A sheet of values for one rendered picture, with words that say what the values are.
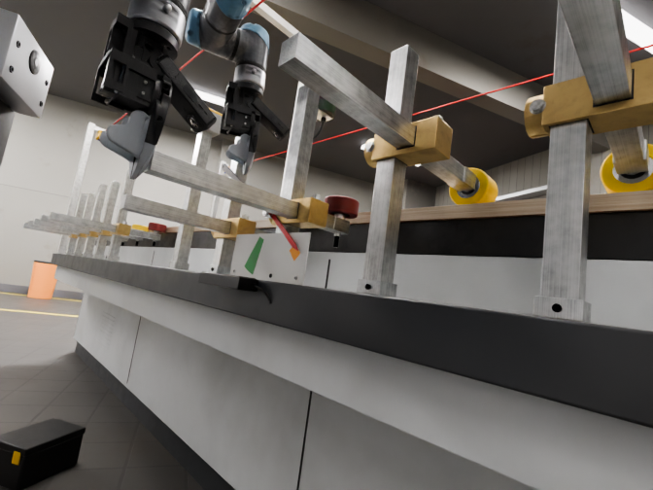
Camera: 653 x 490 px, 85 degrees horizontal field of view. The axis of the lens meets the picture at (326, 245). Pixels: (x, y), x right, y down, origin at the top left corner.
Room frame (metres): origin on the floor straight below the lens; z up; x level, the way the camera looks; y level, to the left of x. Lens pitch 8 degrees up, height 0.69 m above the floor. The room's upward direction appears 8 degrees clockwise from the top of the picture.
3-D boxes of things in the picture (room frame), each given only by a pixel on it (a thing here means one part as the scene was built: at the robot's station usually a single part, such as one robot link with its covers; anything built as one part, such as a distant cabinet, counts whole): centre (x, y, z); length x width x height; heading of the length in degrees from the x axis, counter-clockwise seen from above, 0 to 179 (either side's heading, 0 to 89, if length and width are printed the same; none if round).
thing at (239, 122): (0.82, 0.25, 1.10); 0.09 x 0.08 x 0.12; 116
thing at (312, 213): (0.73, 0.07, 0.84); 0.13 x 0.06 x 0.05; 45
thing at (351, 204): (0.79, -0.02, 0.85); 0.08 x 0.08 x 0.11
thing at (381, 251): (0.57, -0.09, 0.89); 0.03 x 0.03 x 0.48; 45
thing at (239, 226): (0.91, 0.25, 0.82); 0.13 x 0.06 x 0.05; 45
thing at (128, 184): (1.63, 0.96, 0.90); 0.03 x 0.03 x 0.48; 45
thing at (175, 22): (0.48, 0.29, 1.05); 0.08 x 0.08 x 0.05
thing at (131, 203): (0.86, 0.27, 0.82); 0.43 x 0.03 x 0.04; 135
